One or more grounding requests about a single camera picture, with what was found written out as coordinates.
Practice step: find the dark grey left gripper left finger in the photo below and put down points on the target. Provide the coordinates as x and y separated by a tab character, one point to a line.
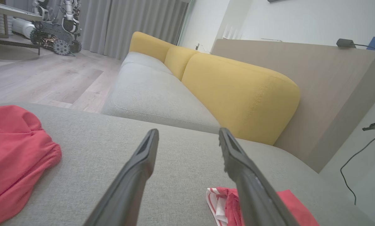
128	188

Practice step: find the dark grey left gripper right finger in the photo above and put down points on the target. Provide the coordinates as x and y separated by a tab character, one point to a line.
256	197

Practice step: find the red and white shorts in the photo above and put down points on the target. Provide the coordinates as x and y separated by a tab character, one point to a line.
229	208

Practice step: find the plain red garment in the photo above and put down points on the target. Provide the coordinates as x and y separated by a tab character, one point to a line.
15	150

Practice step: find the grey fabric couch cushion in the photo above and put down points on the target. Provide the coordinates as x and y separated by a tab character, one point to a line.
181	188

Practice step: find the yellow sofa back cushion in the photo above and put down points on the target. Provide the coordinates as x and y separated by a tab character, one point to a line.
237	94
179	61
146	44

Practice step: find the beige wooden cabinet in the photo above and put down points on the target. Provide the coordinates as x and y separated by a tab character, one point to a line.
316	94

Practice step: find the grey pleated curtain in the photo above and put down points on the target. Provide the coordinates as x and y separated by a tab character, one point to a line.
128	25

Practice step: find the white antenna router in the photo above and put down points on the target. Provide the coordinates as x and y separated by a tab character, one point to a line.
229	33

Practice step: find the black white wheeled robot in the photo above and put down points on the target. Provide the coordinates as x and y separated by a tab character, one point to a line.
54	34

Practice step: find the black power adapter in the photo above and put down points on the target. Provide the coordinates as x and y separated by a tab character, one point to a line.
345	43

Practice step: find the white cylinder device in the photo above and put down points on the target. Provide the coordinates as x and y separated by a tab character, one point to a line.
23	28

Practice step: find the white table black legs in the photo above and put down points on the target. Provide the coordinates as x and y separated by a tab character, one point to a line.
15	12

